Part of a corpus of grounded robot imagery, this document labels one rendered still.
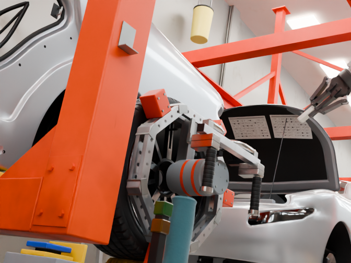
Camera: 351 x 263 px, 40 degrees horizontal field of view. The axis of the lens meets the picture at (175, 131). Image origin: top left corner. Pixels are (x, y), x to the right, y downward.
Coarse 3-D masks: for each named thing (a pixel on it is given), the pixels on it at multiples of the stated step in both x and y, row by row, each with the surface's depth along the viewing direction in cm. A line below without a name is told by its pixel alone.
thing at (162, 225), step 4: (152, 220) 135; (156, 220) 134; (160, 220) 133; (164, 220) 134; (152, 224) 135; (156, 224) 134; (160, 224) 133; (164, 224) 133; (168, 224) 135; (152, 228) 134; (156, 228) 133; (160, 228) 132; (164, 228) 133; (168, 228) 135; (152, 232) 134; (156, 232) 133; (160, 232) 132; (164, 232) 133; (168, 232) 135
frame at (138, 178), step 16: (176, 112) 183; (192, 112) 192; (144, 128) 172; (160, 128) 175; (144, 144) 169; (144, 160) 167; (128, 176) 168; (144, 176) 167; (128, 192) 167; (144, 192) 165; (144, 208) 166; (208, 208) 204; (144, 224) 171; (208, 224) 196; (192, 240) 188
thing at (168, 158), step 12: (168, 132) 196; (180, 132) 207; (156, 144) 189; (168, 144) 195; (156, 156) 190; (168, 156) 195; (156, 168) 188; (156, 180) 188; (156, 192) 187; (168, 192) 197; (132, 204) 172
